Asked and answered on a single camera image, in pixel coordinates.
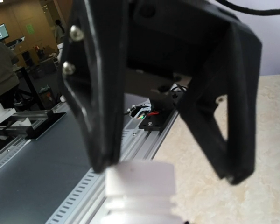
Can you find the small white pill bottle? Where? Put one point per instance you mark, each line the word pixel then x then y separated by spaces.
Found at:
pixel 140 210

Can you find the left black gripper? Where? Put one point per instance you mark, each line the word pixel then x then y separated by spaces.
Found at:
pixel 177 37

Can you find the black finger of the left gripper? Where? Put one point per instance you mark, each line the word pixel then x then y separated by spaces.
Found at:
pixel 92 75
pixel 219 106

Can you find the white bottle cap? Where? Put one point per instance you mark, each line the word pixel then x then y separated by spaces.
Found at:
pixel 140 178

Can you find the seated person grey shirt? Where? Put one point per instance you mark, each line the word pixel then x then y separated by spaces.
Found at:
pixel 9 81

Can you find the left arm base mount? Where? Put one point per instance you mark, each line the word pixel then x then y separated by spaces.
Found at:
pixel 161 113

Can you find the standing person in background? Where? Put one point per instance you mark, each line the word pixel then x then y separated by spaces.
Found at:
pixel 59 32

